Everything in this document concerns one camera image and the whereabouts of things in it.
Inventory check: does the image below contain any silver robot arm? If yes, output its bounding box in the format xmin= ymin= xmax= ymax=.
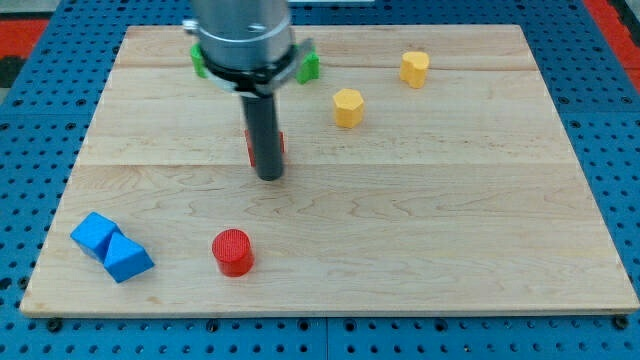
xmin=183 ymin=0 xmax=314 ymax=97

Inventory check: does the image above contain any red star block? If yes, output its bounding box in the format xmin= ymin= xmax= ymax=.
xmin=244 ymin=129 xmax=286 ymax=168

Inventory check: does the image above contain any yellow hexagon block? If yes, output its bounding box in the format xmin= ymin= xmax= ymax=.
xmin=332 ymin=88 xmax=365 ymax=128

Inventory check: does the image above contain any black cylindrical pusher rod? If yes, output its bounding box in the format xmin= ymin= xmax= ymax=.
xmin=241 ymin=95 xmax=284 ymax=181

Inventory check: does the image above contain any wooden board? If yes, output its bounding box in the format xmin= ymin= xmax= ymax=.
xmin=21 ymin=25 xmax=639 ymax=318

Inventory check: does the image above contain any red cylinder block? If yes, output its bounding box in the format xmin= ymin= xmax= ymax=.
xmin=211 ymin=229 xmax=254 ymax=277

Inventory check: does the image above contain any green block right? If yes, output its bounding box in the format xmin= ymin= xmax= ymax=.
xmin=296 ymin=50 xmax=320 ymax=85

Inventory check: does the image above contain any green block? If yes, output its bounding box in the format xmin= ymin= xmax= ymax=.
xmin=296 ymin=50 xmax=320 ymax=85
xmin=190 ymin=44 xmax=208 ymax=78

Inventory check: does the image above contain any yellow heart block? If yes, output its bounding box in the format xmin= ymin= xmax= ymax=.
xmin=399 ymin=51 xmax=430 ymax=89

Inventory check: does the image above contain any green block left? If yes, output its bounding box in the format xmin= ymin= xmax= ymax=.
xmin=190 ymin=44 xmax=208 ymax=78

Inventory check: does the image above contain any blue triangular block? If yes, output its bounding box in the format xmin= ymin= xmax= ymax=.
xmin=103 ymin=233 xmax=154 ymax=283

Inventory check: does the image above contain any blue cube block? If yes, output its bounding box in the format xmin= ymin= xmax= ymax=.
xmin=70 ymin=212 xmax=121 ymax=263

